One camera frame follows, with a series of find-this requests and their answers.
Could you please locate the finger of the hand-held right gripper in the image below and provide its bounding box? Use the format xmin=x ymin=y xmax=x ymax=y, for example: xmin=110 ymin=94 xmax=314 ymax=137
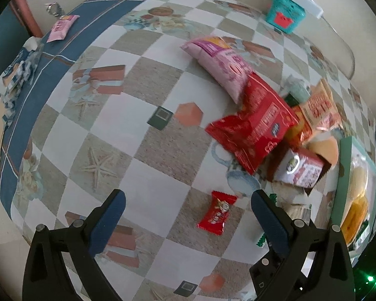
xmin=249 ymin=248 xmax=312 ymax=301

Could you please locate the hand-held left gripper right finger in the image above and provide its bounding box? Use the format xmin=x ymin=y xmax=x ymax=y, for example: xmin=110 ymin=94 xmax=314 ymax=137
xmin=251 ymin=189 xmax=355 ymax=301

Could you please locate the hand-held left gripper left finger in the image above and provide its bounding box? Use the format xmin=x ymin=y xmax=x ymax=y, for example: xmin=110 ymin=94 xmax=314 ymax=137
xmin=23 ymin=189 xmax=126 ymax=301

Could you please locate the round biscuit packet green edge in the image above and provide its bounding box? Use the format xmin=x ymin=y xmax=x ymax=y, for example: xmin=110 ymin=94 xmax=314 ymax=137
xmin=257 ymin=191 xmax=312 ymax=248

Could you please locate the small red candy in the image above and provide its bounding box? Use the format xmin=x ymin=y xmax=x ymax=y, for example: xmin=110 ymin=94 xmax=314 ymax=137
xmin=197 ymin=191 xmax=239 ymax=236

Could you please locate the brown and white snack packet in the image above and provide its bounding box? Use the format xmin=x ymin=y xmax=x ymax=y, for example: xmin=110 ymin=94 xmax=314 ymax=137
xmin=268 ymin=146 xmax=333 ymax=196

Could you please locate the yellow cake packet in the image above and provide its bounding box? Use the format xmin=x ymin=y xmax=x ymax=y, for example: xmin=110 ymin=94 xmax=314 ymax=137
xmin=340 ymin=193 xmax=372 ymax=247

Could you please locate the teal rimmed white tray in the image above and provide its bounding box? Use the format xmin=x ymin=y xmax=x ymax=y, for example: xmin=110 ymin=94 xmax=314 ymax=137
xmin=332 ymin=135 xmax=376 ymax=253

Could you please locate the small pale cake packet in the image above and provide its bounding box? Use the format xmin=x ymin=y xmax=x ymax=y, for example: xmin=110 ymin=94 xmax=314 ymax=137
xmin=307 ymin=135 xmax=340 ymax=168

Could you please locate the red snack bag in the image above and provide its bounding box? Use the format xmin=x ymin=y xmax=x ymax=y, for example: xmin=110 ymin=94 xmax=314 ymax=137
xmin=205 ymin=72 xmax=300 ymax=176

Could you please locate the round bread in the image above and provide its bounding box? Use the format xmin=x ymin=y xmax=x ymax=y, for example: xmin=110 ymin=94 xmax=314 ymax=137
xmin=348 ymin=155 xmax=375 ymax=199

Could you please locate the orange beige snack bag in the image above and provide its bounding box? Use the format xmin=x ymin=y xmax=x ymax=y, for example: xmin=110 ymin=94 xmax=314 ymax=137
xmin=285 ymin=78 xmax=343 ymax=148

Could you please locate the pink snack bag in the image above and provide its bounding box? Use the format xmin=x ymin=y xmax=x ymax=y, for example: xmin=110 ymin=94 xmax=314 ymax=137
xmin=180 ymin=36 xmax=260 ymax=104

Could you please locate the blue white crumpled packet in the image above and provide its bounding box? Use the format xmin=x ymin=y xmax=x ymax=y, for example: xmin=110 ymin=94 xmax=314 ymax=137
xmin=0 ymin=36 xmax=44 ymax=123

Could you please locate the small pink packet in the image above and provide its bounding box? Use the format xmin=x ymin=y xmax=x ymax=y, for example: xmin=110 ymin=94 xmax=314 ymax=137
xmin=47 ymin=14 xmax=79 ymax=43

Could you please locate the teal box with red label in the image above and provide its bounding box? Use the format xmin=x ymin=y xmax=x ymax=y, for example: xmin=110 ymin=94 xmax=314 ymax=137
xmin=266 ymin=0 xmax=307 ymax=35

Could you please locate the reddish brown wooden bar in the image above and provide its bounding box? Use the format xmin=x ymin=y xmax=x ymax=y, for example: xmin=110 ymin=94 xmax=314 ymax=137
xmin=9 ymin=0 xmax=44 ymax=38

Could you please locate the white power cable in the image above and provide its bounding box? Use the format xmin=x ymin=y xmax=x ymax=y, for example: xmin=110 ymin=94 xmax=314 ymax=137
xmin=320 ymin=14 xmax=356 ymax=79

